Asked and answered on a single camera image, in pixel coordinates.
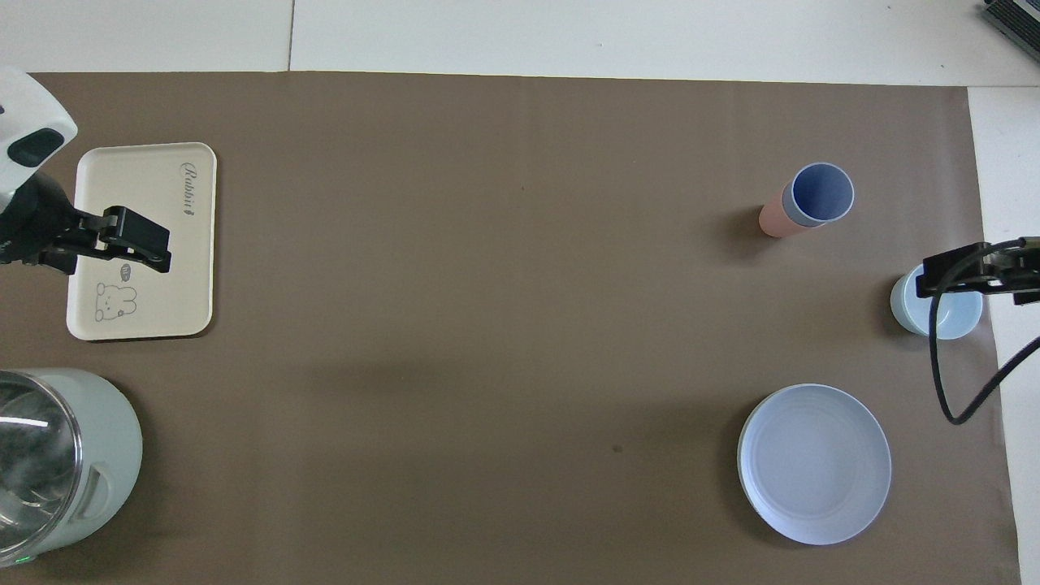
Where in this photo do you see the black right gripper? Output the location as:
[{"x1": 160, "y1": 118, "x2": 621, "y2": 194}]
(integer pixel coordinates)
[{"x1": 916, "y1": 236, "x2": 1040, "y2": 306}]

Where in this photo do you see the lavender blue plate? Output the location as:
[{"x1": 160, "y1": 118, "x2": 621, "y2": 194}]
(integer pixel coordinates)
[{"x1": 737, "y1": 383, "x2": 893, "y2": 546}]

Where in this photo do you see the pale green electric pot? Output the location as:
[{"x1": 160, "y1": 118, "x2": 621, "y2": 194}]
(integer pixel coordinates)
[{"x1": 0, "y1": 368, "x2": 145, "y2": 570}]

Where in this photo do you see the dark grey ribbed device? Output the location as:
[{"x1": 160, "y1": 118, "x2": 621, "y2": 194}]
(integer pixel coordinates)
[{"x1": 979, "y1": 0, "x2": 1040, "y2": 41}]

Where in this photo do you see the pink cup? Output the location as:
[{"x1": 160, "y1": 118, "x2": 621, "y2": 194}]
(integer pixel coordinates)
[{"x1": 759, "y1": 185, "x2": 813, "y2": 239}]

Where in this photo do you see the glass pot lid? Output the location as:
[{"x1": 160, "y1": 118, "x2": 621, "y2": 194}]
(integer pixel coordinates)
[{"x1": 0, "y1": 372, "x2": 85, "y2": 561}]

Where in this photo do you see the cream tray with rabbit print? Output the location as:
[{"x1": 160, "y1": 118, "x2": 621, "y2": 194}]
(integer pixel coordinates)
[{"x1": 66, "y1": 142, "x2": 218, "y2": 341}]

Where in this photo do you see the blue ribbed cup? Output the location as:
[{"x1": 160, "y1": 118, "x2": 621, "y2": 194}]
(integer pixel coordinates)
[{"x1": 782, "y1": 162, "x2": 856, "y2": 228}]

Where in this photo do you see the brown paper table mat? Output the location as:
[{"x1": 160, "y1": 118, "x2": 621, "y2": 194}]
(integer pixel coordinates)
[{"x1": 0, "y1": 71, "x2": 1023, "y2": 585}]

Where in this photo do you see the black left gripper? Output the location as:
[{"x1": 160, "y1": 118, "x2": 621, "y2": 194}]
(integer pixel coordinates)
[{"x1": 0, "y1": 174, "x2": 174, "y2": 276}]

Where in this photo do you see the light blue bowl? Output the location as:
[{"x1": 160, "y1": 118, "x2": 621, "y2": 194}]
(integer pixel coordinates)
[{"x1": 890, "y1": 272, "x2": 984, "y2": 339}]

